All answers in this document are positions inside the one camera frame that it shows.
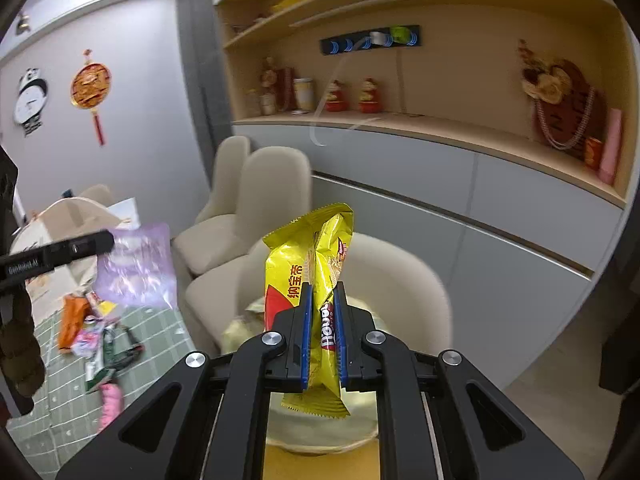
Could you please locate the grey sideboard cabinet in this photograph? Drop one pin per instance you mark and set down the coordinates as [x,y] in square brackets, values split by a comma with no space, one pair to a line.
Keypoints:
[400,170]

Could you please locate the beige dining chair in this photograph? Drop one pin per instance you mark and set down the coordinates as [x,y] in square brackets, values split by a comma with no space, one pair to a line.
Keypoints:
[270,195]
[400,300]
[225,180]

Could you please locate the wooden wall shelf unit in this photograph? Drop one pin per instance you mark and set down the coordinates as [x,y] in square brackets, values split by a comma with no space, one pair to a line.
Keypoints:
[450,75]

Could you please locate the beige paper bag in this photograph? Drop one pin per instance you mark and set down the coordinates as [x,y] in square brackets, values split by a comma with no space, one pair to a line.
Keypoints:
[65,215]

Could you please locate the golden flower bouquet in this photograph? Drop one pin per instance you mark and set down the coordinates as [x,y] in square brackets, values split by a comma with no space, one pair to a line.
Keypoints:
[547,82]

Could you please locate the purple plastic bag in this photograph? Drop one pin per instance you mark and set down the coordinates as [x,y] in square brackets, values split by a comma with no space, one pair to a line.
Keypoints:
[140,270]

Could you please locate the red gold ornament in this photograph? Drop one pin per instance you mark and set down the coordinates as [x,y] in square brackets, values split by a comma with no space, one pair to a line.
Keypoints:
[269,76]

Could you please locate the yellow plastic bin bag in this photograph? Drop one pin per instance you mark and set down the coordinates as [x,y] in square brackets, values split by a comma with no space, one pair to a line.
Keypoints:
[320,430]

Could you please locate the red gift box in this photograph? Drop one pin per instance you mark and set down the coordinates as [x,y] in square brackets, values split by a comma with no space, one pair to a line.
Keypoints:
[286,89]

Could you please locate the small glass jar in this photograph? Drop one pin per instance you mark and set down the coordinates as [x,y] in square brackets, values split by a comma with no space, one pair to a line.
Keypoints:
[268,105]

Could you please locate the yellow snack packet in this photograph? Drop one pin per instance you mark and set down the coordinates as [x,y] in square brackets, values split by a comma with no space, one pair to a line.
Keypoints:
[292,265]

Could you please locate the pink printed packet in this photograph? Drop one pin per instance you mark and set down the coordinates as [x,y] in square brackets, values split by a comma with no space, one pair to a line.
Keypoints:
[90,335]

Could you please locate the dark cloth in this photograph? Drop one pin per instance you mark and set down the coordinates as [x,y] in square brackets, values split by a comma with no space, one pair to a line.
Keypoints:
[6,190]

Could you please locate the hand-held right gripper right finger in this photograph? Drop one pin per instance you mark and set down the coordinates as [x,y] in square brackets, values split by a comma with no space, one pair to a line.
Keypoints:
[341,340]

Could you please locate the pink bottle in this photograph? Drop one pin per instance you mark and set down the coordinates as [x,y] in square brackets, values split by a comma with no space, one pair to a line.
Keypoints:
[611,147]

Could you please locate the green plug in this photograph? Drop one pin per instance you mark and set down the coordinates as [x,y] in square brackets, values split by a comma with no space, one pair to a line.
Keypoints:
[401,35]

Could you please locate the black power strip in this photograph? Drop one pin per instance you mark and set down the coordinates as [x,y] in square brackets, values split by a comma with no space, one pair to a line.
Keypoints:
[345,46]

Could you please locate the plain pink wrapper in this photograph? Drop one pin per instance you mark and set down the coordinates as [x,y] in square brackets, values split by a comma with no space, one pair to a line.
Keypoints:
[110,402]

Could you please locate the green checked tablecloth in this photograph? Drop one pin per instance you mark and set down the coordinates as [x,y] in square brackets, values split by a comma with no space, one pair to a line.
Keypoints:
[55,400]

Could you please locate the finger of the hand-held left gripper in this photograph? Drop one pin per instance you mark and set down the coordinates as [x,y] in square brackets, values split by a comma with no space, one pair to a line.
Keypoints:
[75,247]

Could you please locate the red round tassel ornament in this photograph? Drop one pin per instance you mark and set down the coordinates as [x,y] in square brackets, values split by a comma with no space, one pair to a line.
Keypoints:
[90,85]

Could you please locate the white charger plug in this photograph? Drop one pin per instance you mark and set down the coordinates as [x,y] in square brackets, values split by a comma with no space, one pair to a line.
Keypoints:
[380,39]

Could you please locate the orange snack packet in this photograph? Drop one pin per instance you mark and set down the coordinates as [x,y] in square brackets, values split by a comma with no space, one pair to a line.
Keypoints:
[72,322]

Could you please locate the red figurine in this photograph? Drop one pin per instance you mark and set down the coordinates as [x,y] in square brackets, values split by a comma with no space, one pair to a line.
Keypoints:
[335,97]
[370,96]

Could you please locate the green white snack packet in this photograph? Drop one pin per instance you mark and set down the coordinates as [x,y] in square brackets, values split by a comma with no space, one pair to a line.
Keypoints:
[107,360]

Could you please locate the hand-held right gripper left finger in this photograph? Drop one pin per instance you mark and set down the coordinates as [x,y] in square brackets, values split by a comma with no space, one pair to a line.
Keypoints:
[306,335]

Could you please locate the small wall ornament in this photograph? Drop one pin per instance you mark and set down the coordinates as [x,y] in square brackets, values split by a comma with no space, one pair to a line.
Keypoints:
[22,22]

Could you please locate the yellow packet on shelf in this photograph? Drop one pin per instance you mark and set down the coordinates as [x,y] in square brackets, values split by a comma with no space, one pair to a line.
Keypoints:
[290,4]

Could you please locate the yellow can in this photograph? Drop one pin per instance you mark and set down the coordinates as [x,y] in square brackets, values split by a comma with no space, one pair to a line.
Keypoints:
[303,94]

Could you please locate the panda wall clock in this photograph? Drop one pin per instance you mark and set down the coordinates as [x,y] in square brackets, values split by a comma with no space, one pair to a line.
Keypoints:
[30,100]

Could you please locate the small yellow white wrapper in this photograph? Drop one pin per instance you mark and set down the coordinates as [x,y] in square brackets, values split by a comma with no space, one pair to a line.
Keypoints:
[106,307]

